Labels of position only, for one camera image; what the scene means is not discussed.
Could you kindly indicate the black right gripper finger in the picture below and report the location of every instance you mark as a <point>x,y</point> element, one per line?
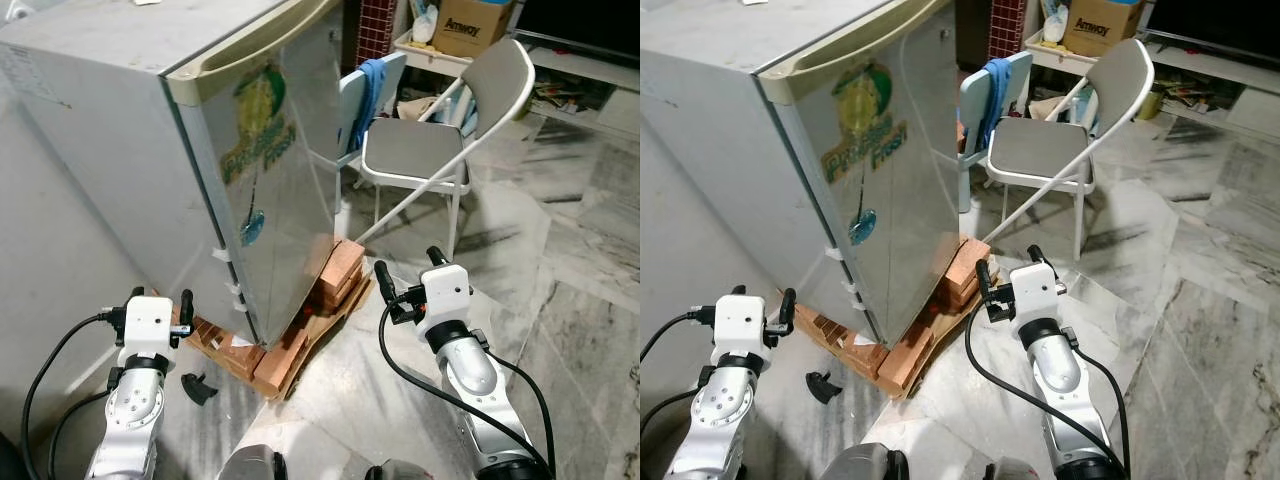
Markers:
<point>983,280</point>
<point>385,282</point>
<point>436,257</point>
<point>1036,255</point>

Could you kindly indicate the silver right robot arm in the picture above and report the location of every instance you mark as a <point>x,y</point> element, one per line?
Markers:
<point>475,375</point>
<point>1060,370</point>

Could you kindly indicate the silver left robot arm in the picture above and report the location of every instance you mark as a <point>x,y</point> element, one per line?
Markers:
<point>135,410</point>
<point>720,410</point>

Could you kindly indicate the grey fridge door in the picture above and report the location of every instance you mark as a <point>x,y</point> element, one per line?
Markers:
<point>300,190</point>
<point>925,190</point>

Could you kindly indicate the grey fridge cabinet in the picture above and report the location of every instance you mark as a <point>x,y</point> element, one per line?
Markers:
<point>720,130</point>
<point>110,130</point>

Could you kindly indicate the small black plastic piece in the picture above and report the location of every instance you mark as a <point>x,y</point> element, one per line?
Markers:
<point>825,387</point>
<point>198,388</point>

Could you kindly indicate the grey folding chair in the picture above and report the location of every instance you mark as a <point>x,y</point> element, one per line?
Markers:
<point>1040,150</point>
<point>415,150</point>

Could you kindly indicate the grey left robot leg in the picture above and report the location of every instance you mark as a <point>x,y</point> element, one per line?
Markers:
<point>870,463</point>
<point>250,465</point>

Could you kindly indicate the grey robot leg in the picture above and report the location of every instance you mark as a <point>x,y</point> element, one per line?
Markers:
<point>398,471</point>
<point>250,465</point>
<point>870,463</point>

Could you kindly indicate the blue cloth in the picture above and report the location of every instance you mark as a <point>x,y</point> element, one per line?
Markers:
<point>998,95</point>
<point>372,95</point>

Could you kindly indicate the grey right robot leg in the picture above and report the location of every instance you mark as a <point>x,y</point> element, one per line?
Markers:
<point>398,471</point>

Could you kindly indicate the light blue chair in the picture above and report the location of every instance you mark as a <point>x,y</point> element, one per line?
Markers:
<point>352,95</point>
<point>975,95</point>

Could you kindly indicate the green yellow door sticker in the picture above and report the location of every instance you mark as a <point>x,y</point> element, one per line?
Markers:
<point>865,120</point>
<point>258,120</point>

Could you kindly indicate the white plastic crate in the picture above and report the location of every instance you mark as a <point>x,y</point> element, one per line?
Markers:
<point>425,55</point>
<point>1050,55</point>

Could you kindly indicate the red tiled column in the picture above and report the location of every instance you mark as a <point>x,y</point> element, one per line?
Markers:
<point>376,28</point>
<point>1006,28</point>

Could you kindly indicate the brown Amway cardboard box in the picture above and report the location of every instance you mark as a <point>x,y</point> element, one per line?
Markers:
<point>1100,25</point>
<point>470,25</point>

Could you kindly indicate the white blue plastic bag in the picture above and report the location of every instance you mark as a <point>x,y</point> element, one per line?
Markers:
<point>424,20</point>
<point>1054,20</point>

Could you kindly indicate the white television stand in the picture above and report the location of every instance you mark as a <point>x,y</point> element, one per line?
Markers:
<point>1225,85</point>
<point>600,85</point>

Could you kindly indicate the black television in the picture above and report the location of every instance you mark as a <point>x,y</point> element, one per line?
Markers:
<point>580,25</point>
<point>1215,18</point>

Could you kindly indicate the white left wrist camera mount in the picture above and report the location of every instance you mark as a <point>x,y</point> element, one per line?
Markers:
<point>148,318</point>
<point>740,318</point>

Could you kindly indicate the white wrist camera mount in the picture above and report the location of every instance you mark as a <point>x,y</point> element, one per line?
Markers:
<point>446,292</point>
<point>740,318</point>
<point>1036,288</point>
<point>148,318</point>

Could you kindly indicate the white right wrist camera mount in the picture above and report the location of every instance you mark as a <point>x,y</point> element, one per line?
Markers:
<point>1036,288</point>
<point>446,292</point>

